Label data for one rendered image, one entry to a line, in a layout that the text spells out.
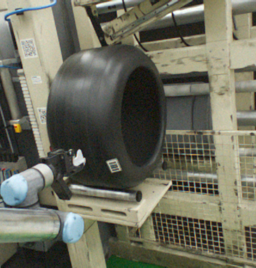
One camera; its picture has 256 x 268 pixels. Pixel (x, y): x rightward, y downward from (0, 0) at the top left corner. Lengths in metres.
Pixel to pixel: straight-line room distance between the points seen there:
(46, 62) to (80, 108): 0.35
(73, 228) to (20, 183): 0.19
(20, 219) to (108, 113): 0.53
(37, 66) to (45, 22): 0.18
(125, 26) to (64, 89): 0.56
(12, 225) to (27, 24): 0.92
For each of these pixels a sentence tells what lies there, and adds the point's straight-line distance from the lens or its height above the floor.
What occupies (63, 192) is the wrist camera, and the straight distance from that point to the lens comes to 1.17.
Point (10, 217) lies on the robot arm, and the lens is 0.82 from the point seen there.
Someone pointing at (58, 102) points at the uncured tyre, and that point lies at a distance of 1.30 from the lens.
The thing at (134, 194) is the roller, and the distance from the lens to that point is 1.41.
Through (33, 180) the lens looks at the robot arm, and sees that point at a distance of 1.03.
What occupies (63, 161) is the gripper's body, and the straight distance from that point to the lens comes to 1.14.
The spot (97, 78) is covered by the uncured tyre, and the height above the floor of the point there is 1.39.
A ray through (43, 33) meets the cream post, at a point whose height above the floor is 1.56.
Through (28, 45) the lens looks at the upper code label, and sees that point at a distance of 1.54.
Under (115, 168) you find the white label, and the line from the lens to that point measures 1.27.
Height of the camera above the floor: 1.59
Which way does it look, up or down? 18 degrees down
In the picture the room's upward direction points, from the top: 11 degrees counter-clockwise
